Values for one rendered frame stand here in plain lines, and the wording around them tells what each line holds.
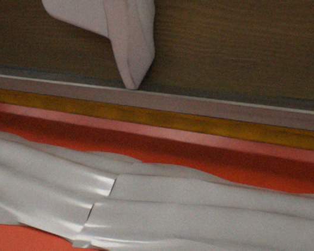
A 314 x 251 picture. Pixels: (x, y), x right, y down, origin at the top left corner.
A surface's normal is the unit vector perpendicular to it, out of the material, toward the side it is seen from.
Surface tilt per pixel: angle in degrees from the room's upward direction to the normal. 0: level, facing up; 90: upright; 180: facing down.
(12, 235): 0
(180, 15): 90
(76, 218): 36
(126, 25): 102
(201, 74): 90
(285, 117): 90
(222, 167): 0
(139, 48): 109
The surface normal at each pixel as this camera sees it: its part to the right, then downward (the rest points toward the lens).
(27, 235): -0.05, -0.89
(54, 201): -0.29, -0.57
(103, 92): -0.40, 0.43
